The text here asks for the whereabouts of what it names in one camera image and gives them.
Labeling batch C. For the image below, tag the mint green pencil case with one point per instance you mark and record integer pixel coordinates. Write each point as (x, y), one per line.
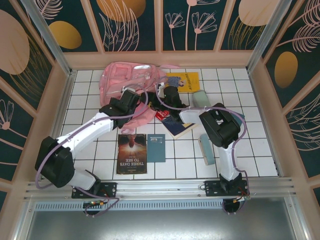
(201, 98)

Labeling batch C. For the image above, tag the dark Three Days book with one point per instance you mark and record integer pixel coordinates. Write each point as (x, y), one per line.
(131, 152)

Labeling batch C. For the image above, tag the light teal thick book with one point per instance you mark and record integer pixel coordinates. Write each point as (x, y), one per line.
(207, 153)

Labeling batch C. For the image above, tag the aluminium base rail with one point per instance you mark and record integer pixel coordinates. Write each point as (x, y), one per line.
(160, 187)

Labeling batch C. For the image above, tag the aluminium side rail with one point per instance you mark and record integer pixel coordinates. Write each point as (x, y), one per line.
(65, 100)
(258, 100)

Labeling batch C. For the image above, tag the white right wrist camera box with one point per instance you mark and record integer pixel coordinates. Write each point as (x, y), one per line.
(160, 86)

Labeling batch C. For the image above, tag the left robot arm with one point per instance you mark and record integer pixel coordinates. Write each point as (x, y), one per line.
(85, 130)

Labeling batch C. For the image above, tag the thin teal notebook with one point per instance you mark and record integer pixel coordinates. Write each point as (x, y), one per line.
(156, 150)

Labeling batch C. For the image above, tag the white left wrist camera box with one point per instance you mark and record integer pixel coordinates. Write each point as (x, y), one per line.
(124, 88)

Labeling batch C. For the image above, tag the aluminium frame post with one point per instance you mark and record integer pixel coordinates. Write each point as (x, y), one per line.
(271, 35)
(50, 40)

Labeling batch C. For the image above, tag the small square teal notebook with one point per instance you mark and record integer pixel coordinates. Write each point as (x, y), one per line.
(239, 121)

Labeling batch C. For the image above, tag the navy blue book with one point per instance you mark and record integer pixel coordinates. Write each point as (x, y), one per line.
(177, 130)

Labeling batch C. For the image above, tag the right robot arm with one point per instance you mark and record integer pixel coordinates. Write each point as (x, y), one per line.
(227, 162)

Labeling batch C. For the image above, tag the yellow cartoon book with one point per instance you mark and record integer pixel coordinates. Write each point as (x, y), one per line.
(191, 81)

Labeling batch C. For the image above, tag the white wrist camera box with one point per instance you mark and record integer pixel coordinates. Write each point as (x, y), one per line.
(160, 86)
(124, 88)

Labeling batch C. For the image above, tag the grey metal sheet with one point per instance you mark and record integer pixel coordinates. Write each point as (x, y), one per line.
(160, 225)

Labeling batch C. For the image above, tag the pink backpack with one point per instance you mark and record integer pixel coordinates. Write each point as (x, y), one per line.
(112, 80)

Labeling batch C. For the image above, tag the red packet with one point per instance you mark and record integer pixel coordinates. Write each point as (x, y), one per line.
(161, 115)

